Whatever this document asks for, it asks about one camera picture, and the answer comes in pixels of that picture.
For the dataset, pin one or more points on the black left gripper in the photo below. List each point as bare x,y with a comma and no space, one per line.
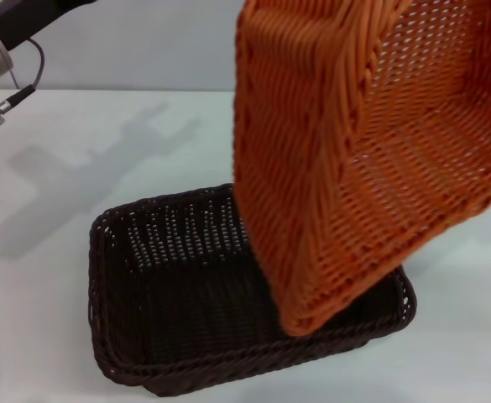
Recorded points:
31,19

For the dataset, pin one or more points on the orange wicker basket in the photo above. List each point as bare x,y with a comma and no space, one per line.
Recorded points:
354,126

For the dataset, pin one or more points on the dark brown wicker basket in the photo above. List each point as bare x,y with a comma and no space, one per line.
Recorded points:
186,294

